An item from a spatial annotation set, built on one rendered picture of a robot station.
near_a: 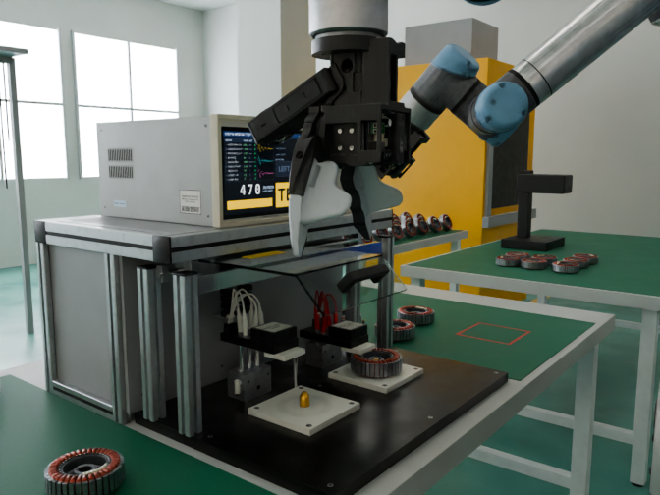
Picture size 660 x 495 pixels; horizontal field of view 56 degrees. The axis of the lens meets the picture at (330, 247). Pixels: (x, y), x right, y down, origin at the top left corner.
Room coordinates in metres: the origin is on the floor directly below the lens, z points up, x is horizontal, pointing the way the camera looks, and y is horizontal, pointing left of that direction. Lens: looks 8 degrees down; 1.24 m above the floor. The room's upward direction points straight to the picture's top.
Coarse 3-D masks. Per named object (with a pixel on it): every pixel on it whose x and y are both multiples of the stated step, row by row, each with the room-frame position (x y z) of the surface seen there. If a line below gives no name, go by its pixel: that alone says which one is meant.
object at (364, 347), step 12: (336, 324) 1.35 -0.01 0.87; (348, 324) 1.35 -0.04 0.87; (360, 324) 1.35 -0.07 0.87; (300, 336) 1.38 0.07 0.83; (312, 336) 1.36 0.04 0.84; (324, 336) 1.34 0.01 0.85; (336, 336) 1.32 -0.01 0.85; (348, 336) 1.30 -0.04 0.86; (360, 336) 1.33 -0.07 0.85; (348, 348) 1.30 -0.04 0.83; (360, 348) 1.30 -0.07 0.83; (372, 348) 1.32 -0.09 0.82
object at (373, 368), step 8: (368, 352) 1.33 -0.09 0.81; (376, 352) 1.33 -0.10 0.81; (384, 352) 1.32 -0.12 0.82; (392, 352) 1.31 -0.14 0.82; (352, 360) 1.28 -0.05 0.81; (360, 360) 1.26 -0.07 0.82; (368, 360) 1.25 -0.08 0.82; (376, 360) 1.25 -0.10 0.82; (384, 360) 1.25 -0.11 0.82; (392, 360) 1.26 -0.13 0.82; (400, 360) 1.27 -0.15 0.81; (352, 368) 1.28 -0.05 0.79; (360, 368) 1.25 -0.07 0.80; (368, 368) 1.24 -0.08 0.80; (376, 368) 1.24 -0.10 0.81; (384, 368) 1.24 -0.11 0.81; (392, 368) 1.25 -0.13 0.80; (400, 368) 1.27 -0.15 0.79; (368, 376) 1.24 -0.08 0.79; (376, 376) 1.24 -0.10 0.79; (384, 376) 1.24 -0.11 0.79
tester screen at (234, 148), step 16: (224, 144) 1.13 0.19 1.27; (240, 144) 1.16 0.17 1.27; (256, 144) 1.20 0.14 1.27; (288, 144) 1.27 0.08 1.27; (224, 160) 1.13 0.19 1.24; (240, 160) 1.16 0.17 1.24; (256, 160) 1.20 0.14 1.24; (272, 160) 1.23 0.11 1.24; (288, 160) 1.27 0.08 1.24; (224, 176) 1.13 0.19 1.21; (240, 176) 1.16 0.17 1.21; (256, 176) 1.19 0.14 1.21; (272, 176) 1.23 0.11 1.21; (288, 176) 1.27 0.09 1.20; (272, 192) 1.23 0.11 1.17; (256, 208) 1.19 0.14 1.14; (272, 208) 1.23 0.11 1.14; (288, 208) 1.27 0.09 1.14
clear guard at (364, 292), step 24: (216, 264) 1.05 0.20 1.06; (240, 264) 1.02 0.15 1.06; (264, 264) 1.02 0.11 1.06; (288, 264) 1.02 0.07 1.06; (312, 264) 1.02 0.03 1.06; (336, 264) 1.02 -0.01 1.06; (360, 264) 1.06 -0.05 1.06; (312, 288) 0.93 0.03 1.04; (336, 288) 0.97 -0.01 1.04; (360, 288) 1.01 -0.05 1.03; (384, 288) 1.05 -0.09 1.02; (336, 312) 0.93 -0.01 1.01
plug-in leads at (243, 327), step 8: (232, 296) 1.19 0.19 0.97; (240, 296) 1.17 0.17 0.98; (248, 296) 1.18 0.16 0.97; (232, 304) 1.19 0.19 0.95; (232, 312) 1.20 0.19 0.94; (240, 312) 1.18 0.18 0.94; (256, 312) 1.18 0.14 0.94; (232, 320) 1.20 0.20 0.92; (240, 320) 1.18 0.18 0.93; (248, 320) 1.21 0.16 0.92; (256, 320) 1.18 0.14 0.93; (224, 328) 1.19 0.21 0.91; (232, 328) 1.19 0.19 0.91; (240, 328) 1.18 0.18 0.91; (248, 328) 1.20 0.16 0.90
